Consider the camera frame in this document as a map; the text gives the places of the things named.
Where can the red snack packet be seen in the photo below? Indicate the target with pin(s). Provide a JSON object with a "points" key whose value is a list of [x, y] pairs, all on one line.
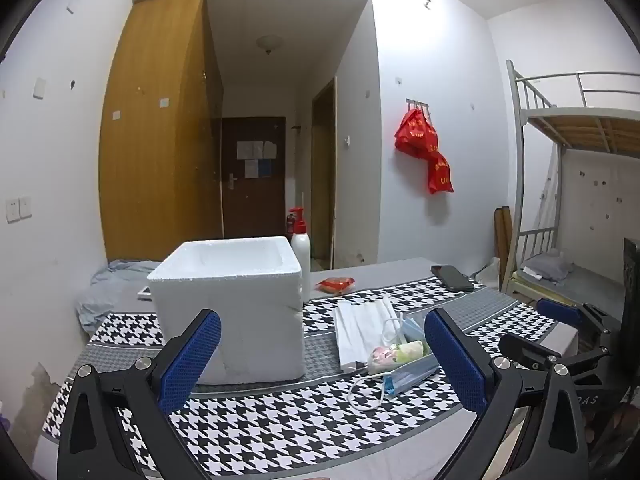
{"points": [[334, 285]]}

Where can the green candy bag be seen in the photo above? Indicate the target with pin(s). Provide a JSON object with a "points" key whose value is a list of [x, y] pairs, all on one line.
{"points": [[395, 355]]}

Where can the brown entrance door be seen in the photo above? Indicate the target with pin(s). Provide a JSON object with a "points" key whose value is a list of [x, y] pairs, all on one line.
{"points": [[250, 205]]}

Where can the houndstooth bed sheet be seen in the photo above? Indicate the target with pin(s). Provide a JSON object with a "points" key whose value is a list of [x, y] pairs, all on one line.
{"points": [[300, 430]]}

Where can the ceiling lamp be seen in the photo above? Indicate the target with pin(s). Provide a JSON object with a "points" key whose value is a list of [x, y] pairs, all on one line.
{"points": [[270, 44]]}

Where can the metal wall hook rack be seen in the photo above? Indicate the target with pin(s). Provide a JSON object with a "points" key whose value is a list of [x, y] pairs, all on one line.
{"points": [[419, 103]]}

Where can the white face mask pack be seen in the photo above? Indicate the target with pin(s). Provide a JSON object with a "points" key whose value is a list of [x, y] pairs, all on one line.
{"points": [[357, 327]]}

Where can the red fire extinguisher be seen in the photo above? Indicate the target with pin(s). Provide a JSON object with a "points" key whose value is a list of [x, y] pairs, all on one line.
{"points": [[290, 223]]}

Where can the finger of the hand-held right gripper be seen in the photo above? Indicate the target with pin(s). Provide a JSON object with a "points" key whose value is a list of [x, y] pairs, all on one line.
{"points": [[525, 351], [560, 311]]}

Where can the grey-blue cloth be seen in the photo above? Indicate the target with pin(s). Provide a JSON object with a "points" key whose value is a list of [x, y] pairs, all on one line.
{"points": [[115, 285]]}

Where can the metal bunk bed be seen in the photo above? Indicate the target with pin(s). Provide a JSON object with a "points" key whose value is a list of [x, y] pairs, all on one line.
{"points": [[575, 127]]}

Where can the white foam box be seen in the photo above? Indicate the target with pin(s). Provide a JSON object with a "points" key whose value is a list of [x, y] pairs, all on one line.
{"points": [[235, 320]]}

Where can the white paper notices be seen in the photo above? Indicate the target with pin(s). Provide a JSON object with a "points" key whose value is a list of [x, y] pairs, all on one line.
{"points": [[255, 150]]}

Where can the white pump bottle red cap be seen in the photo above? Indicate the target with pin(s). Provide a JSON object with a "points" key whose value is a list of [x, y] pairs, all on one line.
{"points": [[301, 255]]}

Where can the blue paper notice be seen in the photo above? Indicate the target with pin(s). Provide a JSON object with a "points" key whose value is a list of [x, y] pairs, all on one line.
{"points": [[258, 168]]}

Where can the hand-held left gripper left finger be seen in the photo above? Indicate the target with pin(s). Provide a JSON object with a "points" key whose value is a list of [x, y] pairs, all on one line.
{"points": [[192, 355]]}

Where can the black smartphone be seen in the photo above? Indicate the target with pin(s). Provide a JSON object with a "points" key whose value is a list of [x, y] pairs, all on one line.
{"points": [[452, 278]]}

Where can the wooden boards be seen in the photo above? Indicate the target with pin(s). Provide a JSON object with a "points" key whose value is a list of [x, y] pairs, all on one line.
{"points": [[502, 245]]}

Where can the white plastic bag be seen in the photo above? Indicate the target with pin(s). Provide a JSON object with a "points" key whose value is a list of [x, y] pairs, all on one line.
{"points": [[486, 272]]}

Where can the grey pillow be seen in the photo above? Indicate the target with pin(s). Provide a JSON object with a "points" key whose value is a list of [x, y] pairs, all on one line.
{"points": [[547, 265]]}

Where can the blue face mask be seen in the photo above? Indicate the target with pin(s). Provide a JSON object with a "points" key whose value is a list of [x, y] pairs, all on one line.
{"points": [[406, 379]]}

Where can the red plastic bag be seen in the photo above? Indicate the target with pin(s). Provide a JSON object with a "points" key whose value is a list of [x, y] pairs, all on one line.
{"points": [[420, 140]]}

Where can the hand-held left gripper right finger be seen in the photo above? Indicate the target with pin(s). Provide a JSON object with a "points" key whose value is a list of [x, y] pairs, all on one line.
{"points": [[455, 360]]}

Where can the wooden side door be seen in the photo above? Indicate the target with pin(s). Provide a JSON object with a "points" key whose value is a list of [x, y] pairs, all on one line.
{"points": [[322, 185]]}

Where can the white hanging cloth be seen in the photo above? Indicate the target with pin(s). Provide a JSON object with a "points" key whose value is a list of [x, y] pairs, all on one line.
{"points": [[549, 200]]}

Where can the wooden wardrobe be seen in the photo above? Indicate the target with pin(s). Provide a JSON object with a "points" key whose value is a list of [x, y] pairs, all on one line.
{"points": [[150, 160]]}

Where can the white wall plate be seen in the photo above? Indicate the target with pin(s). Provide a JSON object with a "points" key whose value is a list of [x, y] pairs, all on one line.
{"points": [[38, 88]]}

